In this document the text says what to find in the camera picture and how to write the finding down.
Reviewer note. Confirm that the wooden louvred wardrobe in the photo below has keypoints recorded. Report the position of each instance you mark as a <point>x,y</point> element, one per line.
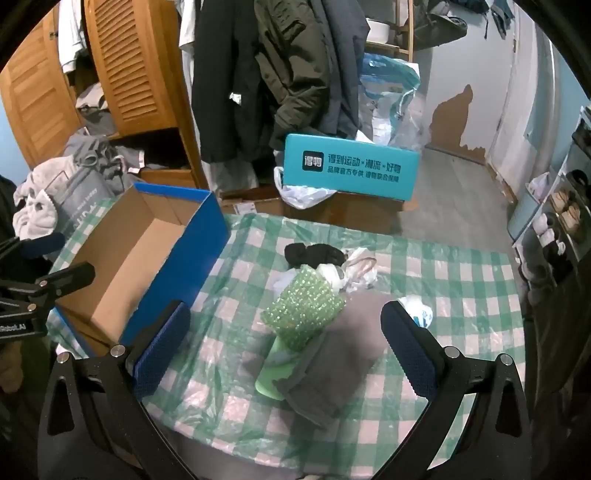
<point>124,69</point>

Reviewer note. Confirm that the green checked plastic tablecloth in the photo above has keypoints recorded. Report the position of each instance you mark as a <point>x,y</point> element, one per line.
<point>461,286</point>

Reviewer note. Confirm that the clear blue printed plastic bag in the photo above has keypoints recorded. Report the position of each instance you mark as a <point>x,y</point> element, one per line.
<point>392,106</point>

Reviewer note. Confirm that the dark cloth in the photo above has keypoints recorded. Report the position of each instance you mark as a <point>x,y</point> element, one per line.
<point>563,369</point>

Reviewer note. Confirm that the black cloth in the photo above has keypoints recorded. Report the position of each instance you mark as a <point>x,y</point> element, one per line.
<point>318,254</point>

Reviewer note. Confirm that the blue cardboard box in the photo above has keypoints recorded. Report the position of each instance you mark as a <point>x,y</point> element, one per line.
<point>138,258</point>

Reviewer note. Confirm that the blue striped white sock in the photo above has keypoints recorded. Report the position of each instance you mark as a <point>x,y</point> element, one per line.
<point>418,311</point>

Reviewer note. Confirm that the white hanging shirt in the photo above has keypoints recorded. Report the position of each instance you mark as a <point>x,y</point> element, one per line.
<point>69,32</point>

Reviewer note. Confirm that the beige shoe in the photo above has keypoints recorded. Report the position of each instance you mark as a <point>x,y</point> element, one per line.
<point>561,199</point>
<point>572,214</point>

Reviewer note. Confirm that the wooden rack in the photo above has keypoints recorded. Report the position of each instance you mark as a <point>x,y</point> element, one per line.
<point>404,32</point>

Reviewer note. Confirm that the grey clothes pile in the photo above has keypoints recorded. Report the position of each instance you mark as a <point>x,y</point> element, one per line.
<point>94,108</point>

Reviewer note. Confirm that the white basin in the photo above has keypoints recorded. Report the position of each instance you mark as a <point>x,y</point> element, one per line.
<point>378,31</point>

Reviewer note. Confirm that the white fluffy towel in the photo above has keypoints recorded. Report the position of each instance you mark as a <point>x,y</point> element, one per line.
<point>37,194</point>

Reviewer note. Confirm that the grey printed tote bag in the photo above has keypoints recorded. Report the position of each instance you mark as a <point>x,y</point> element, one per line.
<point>85,203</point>

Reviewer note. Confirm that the grey slipper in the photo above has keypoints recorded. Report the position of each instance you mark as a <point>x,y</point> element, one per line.
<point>531,272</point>

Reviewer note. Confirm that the green bubble wrap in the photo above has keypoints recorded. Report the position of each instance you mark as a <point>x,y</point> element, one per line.
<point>300,304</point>

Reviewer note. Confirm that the small white cloth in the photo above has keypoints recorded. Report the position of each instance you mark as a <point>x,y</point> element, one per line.
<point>330,274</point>

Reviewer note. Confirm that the brown cardboard box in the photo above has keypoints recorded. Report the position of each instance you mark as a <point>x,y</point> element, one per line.
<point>360,217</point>

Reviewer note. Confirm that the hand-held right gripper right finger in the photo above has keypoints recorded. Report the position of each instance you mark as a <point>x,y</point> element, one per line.
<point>411,355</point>

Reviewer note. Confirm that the black hanging coat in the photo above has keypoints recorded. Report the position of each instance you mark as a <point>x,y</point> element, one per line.
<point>226,83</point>

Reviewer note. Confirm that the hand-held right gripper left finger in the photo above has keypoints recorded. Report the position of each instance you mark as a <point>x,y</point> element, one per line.
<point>161,350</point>

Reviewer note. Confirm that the pale green foam sheet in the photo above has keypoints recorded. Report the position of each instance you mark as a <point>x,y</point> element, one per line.
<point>272,378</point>

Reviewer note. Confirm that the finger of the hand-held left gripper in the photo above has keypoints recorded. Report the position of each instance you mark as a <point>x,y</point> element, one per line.
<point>41,244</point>
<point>64,276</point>

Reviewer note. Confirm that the metal shoe rack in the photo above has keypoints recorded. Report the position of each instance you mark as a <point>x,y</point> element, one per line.
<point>577,152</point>

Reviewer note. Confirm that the black shoe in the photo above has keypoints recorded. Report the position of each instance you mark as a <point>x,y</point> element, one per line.
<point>579,177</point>

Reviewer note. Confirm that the grey hoodie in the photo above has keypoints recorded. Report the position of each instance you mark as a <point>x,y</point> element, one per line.
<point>111,157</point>

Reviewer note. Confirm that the white thin plastic bag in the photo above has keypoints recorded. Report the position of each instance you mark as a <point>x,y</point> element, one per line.
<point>300,194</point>

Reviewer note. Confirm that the white door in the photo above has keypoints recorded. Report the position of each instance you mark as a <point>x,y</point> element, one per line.
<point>521,115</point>

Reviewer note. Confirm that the light grey cloth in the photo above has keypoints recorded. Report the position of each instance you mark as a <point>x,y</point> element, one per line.
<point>282,281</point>

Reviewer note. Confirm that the dark navy hanging coat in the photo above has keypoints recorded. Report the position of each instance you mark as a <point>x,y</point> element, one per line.
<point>346,69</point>

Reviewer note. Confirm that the teal cardboard box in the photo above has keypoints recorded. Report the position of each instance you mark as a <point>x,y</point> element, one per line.
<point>351,184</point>

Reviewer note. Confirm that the olive bag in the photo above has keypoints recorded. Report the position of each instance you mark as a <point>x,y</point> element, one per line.
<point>438,23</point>

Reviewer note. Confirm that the person in dark jacket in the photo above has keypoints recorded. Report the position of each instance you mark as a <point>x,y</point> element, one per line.
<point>295,69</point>

